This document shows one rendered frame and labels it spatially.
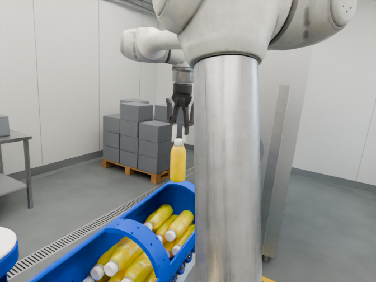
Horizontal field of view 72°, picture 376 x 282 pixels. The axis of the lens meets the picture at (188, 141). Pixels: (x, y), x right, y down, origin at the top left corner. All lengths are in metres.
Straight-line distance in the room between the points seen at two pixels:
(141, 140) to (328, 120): 3.29
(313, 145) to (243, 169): 4.99
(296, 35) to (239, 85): 0.16
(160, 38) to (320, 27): 0.47
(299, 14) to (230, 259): 0.38
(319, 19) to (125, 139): 4.13
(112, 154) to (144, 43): 3.93
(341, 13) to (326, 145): 4.88
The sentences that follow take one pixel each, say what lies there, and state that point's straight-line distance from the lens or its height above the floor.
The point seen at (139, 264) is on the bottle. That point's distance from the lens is 0.90.
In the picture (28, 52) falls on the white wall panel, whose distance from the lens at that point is 4.44.
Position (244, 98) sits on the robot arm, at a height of 1.68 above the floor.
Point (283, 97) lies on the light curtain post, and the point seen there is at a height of 1.63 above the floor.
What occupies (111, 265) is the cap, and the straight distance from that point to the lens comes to 0.87.
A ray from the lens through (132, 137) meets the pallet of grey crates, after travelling 4.34.
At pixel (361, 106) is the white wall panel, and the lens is 5.25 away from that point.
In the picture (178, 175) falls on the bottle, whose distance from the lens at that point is 1.09.
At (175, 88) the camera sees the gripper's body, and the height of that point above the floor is 1.65.
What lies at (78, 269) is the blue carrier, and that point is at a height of 1.07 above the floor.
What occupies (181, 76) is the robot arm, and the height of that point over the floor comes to 1.70.
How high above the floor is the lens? 1.70
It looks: 14 degrees down
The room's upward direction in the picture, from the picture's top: 5 degrees clockwise
